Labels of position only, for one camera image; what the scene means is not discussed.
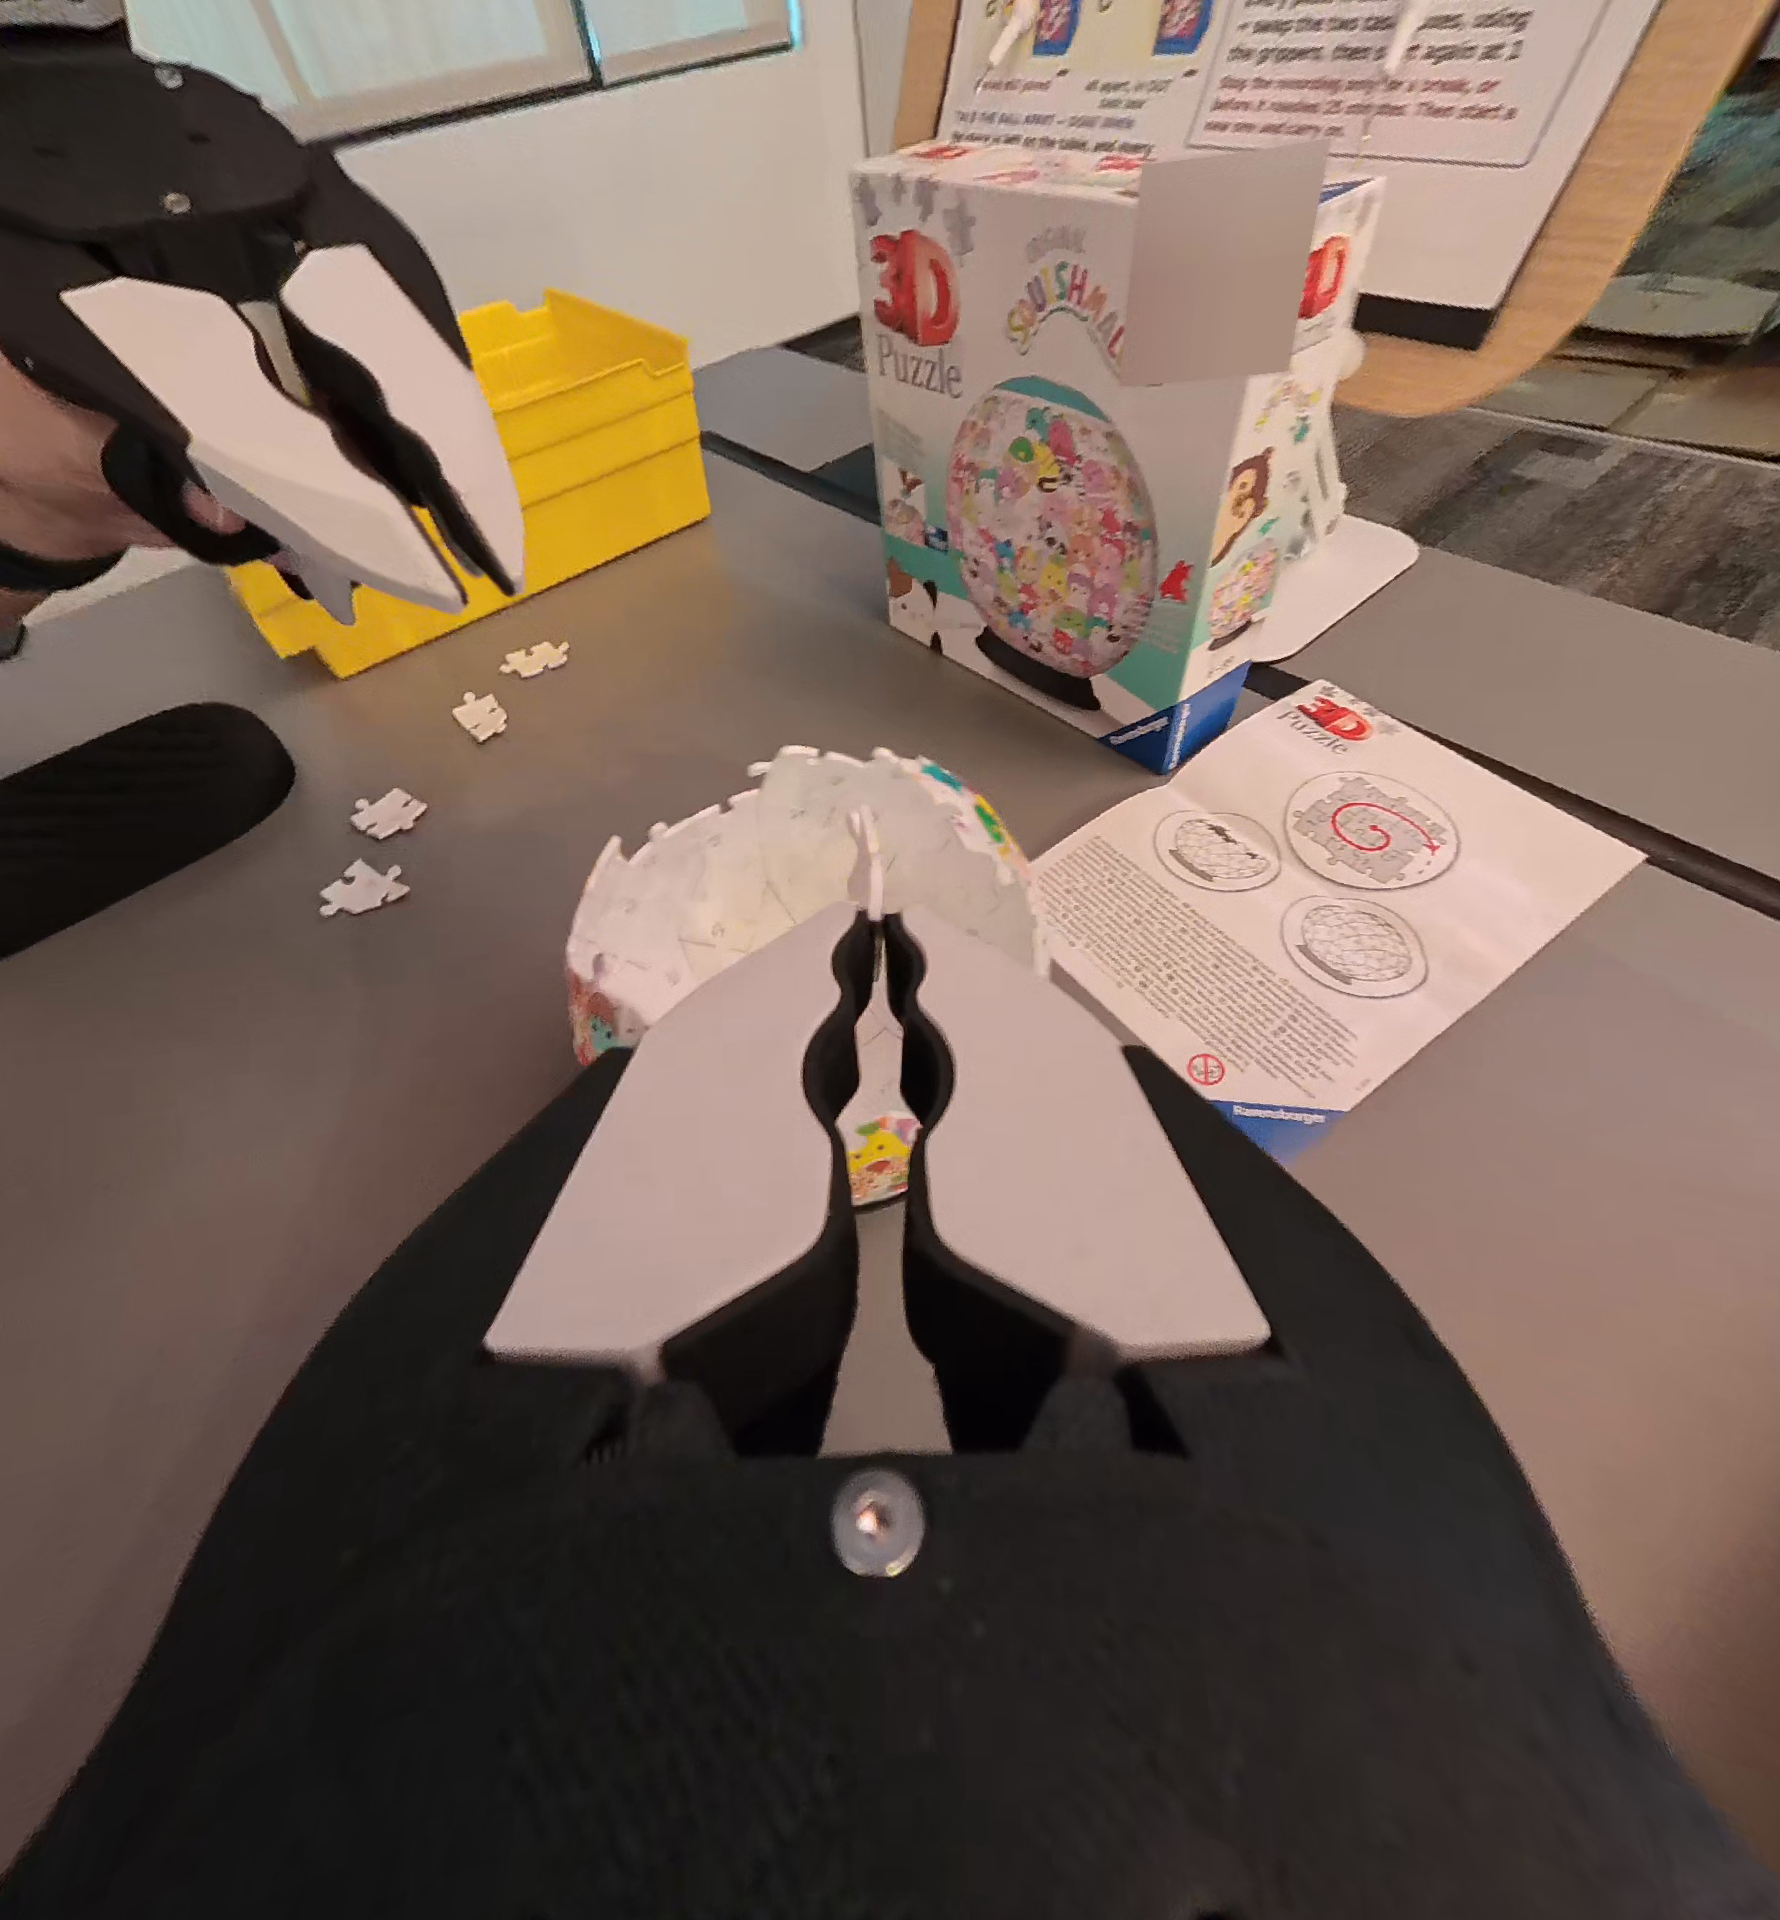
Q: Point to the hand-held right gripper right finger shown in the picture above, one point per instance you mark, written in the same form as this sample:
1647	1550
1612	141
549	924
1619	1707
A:
1084	1185

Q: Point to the white sign board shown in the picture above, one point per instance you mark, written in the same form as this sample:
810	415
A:
1444	240

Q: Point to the white sign stand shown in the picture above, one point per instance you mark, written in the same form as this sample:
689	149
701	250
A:
1355	584

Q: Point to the yellow plastic bin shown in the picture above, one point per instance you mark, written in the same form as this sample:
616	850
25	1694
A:
605	435

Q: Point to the colourful puzzle box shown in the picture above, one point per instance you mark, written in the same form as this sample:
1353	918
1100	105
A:
1055	524

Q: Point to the folded instruction leaflet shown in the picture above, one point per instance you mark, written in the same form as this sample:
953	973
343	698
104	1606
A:
1355	960

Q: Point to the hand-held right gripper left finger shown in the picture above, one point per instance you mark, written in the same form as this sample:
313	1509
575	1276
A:
680	1185

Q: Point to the colourful puzzle ball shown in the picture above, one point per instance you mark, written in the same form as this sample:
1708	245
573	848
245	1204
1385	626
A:
711	915

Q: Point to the black quilted pad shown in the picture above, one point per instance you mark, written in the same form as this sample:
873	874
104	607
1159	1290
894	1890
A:
94	840

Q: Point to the flattened cardboard sheets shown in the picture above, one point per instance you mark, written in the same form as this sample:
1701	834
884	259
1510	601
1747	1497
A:
1701	405

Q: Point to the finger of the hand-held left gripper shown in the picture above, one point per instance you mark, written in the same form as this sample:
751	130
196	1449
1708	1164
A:
410	391
230	405

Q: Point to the pile of white puzzle pieces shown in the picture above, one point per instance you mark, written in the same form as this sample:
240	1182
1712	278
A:
365	890

